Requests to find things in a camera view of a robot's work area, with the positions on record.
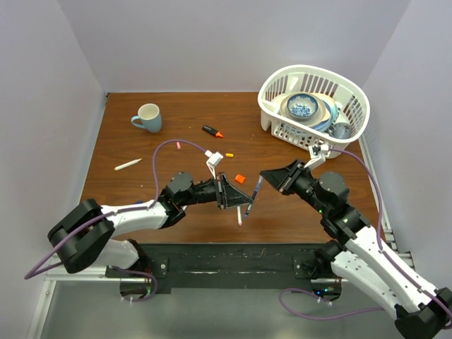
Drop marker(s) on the orange highlighter cap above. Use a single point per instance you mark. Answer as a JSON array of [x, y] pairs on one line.
[[240, 179]]

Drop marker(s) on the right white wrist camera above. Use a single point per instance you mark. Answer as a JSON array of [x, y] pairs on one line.
[[318, 155]]

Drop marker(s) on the grey cup in basket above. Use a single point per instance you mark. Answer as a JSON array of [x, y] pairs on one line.
[[341, 130]]

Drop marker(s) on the white plastic dish basket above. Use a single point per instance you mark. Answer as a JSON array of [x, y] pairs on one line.
[[353, 105]]

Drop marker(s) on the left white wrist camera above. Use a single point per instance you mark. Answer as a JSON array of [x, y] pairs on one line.
[[213, 160]]

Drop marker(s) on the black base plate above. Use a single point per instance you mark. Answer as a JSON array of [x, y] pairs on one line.
[[230, 266]]

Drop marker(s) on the light blue mug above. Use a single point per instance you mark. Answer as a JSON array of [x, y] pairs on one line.
[[148, 117]]

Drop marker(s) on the stacked plates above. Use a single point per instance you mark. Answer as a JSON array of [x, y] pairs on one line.
[[323, 119]]

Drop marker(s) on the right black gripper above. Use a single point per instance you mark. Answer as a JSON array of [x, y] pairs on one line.
[[282, 179]]

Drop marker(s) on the blue patterned bowl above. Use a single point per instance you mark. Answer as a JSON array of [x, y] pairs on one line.
[[301, 106]]

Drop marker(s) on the black orange highlighter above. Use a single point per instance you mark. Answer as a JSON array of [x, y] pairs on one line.
[[212, 131]]

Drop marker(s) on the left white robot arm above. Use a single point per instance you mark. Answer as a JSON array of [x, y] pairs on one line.
[[86, 236]]

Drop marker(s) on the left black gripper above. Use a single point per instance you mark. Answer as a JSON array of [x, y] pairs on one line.
[[226, 195]]

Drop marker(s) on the white yellow pen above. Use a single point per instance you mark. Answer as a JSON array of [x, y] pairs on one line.
[[127, 164]]

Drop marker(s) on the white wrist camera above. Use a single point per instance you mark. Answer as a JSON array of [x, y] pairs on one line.
[[318, 155], [213, 160]]

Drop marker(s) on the dark blue pen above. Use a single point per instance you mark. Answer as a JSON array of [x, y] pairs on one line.
[[248, 209]]

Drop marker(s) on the white pink pen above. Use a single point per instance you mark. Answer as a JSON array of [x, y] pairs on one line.
[[239, 216]]

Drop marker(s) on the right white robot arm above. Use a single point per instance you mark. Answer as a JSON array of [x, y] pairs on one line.
[[357, 253]]

